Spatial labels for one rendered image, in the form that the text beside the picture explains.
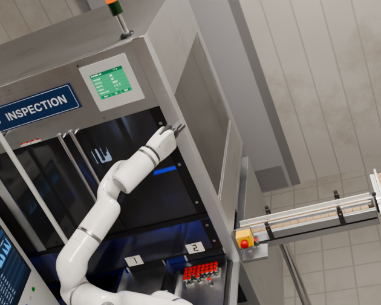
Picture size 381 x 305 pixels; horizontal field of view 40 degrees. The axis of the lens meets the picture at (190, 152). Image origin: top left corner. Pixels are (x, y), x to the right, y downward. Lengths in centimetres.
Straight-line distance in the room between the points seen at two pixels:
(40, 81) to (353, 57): 252
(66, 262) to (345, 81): 299
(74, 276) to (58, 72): 94
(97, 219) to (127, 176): 17
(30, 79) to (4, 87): 13
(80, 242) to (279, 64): 276
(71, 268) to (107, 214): 20
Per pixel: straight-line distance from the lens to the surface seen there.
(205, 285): 266
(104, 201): 175
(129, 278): 294
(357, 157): 457
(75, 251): 172
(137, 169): 178
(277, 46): 409
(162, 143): 183
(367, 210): 267
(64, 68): 230
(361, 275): 370
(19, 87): 242
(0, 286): 265
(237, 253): 267
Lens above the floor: 259
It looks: 27 degrees down
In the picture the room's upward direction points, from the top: 24 degrees counter-clockwise
